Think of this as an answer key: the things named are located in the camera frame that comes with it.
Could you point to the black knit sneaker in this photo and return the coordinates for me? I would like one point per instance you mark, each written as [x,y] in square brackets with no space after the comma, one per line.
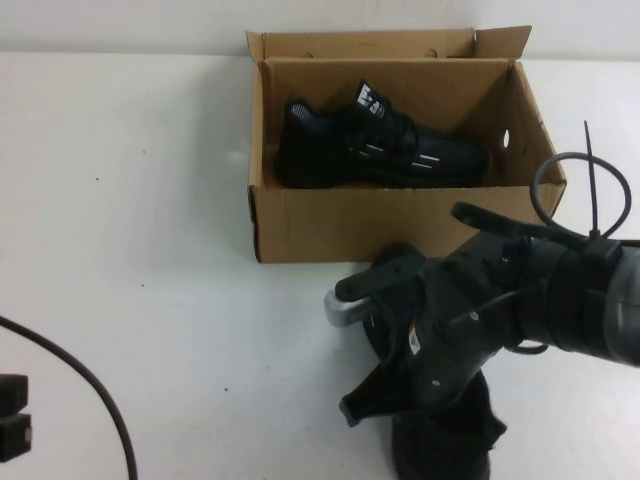
[320,145]
[450,440]

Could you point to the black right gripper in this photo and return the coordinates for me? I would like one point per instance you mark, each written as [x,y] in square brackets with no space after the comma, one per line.
[450,370]

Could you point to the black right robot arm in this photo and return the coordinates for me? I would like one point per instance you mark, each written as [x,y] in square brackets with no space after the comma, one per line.
[590,310]

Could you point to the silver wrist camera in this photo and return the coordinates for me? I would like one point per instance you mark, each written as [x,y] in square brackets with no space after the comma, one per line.
[350,312]

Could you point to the black zip tie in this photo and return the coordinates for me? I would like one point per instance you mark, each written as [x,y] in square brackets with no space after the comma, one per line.
[590,165]

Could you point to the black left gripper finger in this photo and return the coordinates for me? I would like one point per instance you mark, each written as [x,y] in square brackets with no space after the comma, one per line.
[12,394]
[15,432]

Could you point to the brown cardboard shoe box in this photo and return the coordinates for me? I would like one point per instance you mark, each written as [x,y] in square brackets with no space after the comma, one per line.
[350,225]

